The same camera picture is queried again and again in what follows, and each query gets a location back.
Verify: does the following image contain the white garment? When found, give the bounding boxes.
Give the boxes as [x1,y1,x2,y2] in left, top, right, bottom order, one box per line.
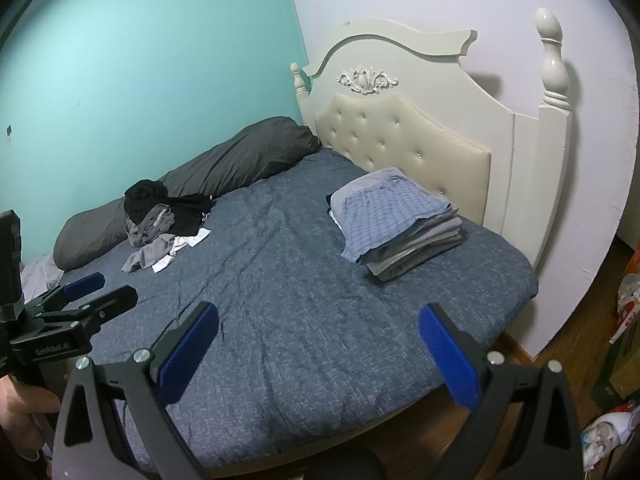
[151,228,213,274]

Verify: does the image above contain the bed with blue sheet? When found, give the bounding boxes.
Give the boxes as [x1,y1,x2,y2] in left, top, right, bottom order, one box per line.
[22,147,540,477]

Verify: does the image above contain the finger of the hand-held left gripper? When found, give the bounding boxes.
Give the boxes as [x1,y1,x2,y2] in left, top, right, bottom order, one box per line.
[22,272,106,314]
[44,286,139,334]

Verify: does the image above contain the black garment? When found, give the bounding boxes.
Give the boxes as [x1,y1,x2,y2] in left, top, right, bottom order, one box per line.
[124,179,215,237]

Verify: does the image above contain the cream tufted headboard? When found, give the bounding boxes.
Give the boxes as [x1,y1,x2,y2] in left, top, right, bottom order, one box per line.
[290,8,574,274]

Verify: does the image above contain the pile of colourful packages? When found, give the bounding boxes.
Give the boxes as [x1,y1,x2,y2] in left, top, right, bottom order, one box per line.
[582,242,640,472]

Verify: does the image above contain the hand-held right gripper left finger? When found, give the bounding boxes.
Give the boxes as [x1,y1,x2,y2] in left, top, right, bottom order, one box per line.
[52,301,221,480]

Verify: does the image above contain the light grey garment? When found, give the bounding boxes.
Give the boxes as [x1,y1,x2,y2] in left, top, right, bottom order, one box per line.
[121,234,176,275]

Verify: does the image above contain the long dark grey pillow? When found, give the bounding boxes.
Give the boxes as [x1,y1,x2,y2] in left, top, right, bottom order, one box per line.
[53,116,321,271]

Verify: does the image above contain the person's left hand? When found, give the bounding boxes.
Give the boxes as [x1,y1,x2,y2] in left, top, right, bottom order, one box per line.
[0,376,64,462]

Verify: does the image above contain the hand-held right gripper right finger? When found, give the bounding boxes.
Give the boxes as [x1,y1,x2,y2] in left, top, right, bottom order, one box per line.
[419,302,585,480]

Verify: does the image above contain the stack of folded clothes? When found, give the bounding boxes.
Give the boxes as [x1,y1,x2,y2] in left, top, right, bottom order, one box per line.
[327,204,466,282]

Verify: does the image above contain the dark grey garment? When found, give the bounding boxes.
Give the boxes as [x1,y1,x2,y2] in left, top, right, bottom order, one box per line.
[125,204,177,248]

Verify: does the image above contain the blue plaid shorts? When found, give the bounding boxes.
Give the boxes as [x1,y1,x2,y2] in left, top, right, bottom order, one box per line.
[330,167,459,264]

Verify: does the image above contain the light grey duvet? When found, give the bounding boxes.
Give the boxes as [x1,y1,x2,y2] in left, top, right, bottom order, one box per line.
[20,254,67,302]

